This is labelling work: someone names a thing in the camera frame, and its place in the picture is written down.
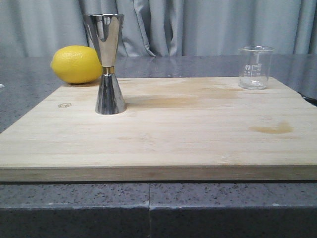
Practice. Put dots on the steel double jigger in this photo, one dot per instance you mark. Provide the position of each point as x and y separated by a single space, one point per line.
104 30

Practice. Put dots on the small glass beaker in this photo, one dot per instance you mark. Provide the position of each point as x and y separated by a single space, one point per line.
254 66

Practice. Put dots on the wooden cutting board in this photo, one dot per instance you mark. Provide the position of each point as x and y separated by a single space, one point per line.
173 129

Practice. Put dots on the yellow lemon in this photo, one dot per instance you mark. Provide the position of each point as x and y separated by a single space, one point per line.
76 64

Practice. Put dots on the grey curtain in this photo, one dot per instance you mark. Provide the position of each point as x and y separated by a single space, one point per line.
38 28

